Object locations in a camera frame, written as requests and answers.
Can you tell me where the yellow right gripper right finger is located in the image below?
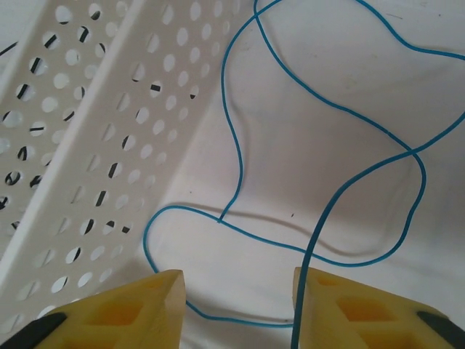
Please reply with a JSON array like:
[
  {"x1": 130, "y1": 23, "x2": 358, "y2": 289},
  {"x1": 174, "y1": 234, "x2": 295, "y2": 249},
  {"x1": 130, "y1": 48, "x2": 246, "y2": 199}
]
[{"x1": 290, "y1": 267, "x2": 465, "y2": 349}]

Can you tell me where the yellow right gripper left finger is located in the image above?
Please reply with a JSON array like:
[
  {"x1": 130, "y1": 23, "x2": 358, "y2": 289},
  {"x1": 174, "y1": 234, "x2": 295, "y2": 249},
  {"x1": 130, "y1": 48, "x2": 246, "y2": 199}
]
[{"x1": 0, "y1": 268, "x2": 187, "y2": 349}]

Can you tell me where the thin blue wire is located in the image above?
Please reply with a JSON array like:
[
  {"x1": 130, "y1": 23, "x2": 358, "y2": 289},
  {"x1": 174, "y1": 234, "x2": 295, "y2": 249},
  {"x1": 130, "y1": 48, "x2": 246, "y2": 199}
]
[
  {"x1": 144, "y1": 0, "x2": 426, "y2": 328},
  {"x1": 290, "y1": 0, "x2": 465, "y2": 349}
]

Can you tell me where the wide white perforated basket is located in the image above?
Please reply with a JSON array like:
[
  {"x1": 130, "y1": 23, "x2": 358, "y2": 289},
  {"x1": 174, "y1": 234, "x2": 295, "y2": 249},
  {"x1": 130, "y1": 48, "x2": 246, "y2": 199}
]
[{"x1": 0, "y1": 0, "x2": 146, "y2": 262}]

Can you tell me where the white basket with grey handles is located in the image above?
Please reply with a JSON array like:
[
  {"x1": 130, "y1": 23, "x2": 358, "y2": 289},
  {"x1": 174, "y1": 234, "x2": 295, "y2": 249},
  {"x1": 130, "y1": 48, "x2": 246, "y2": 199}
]
[{"x1": 0, "y1": 0, "x2": 465, "y2": 349}]

